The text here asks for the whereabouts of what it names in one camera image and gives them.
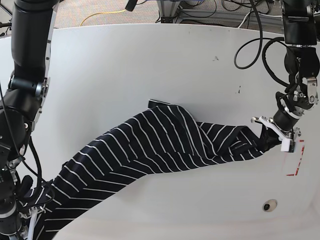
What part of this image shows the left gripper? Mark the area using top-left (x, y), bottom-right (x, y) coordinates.
top-left (251, 76), bottom-right (319, 152)

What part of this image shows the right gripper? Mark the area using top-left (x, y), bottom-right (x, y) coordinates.
top-left (0, 162), bottom-right (46, 240)

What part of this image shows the black white striped T-shirt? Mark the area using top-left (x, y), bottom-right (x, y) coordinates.
top-left (33, 100), bottom-right (280, 240)

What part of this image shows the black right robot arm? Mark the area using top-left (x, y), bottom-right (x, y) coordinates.
top-left (0, 0), bottom-right (59, 240)

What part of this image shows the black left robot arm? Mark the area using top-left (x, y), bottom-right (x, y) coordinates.
top-left (252, 0), bottom-right (320, 153)

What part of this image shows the red tape rectangle marking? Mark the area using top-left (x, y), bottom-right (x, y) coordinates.
top-left (284, 139), bottom-right (306, 177)

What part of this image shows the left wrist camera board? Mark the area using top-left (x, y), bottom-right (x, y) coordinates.
top-left (288, 140), bottom-right (296, 153)

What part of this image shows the right table cable grommet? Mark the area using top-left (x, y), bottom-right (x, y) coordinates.
top-left (262, 199), bottom-right (278, 213)

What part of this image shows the aluminium frame stand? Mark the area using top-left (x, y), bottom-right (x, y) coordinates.
top-left (156, 0), bottom-right (181, 24)

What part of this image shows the yellow floor cable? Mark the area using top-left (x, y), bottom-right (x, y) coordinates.
top-left (79, 9), bottom-right (126, 27)

